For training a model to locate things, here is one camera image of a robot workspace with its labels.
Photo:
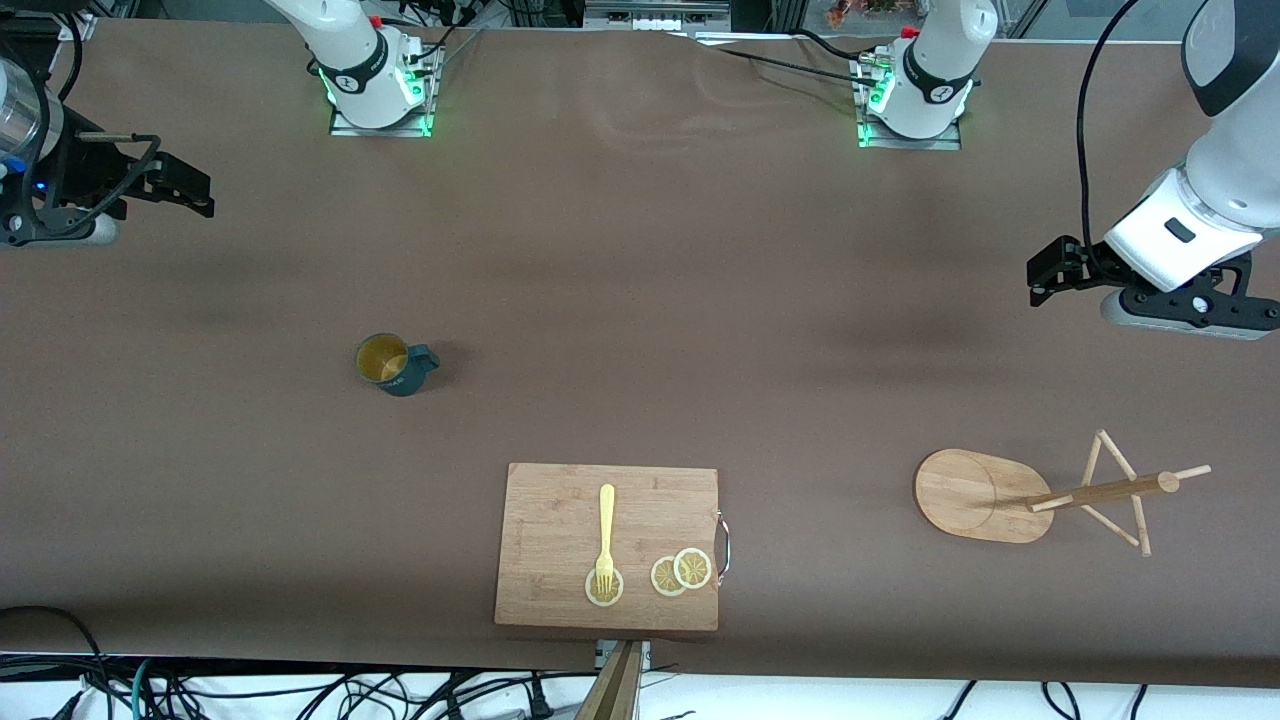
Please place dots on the yellow plastic fork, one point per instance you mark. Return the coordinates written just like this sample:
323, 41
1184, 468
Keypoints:
606, 520

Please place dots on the teal cup yellow inside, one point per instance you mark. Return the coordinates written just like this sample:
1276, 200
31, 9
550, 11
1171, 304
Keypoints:
385, 360

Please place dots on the brown table cover sheet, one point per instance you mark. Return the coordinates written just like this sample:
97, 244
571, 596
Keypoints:
640, 250

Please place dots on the aluminium corner bracket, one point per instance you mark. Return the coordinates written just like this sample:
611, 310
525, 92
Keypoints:
78, 28

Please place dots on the metal post bracket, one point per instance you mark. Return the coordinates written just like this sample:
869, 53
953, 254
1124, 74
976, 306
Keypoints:
603, 652

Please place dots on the aluminium arm base plate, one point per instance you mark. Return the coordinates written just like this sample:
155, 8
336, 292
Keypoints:
910, 143
380, 131

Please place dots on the wooden post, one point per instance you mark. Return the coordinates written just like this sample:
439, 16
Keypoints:
615, 695

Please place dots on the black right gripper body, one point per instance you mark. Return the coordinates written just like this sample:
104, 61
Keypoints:
88, 172

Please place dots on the wooden cup rack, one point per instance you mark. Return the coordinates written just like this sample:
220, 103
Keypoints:
970, 495

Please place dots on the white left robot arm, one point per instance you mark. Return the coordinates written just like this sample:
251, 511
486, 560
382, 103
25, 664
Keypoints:
935, 70

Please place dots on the lemon slice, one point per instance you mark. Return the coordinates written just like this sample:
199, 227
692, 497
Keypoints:
693, 568
615, 592
662, 580

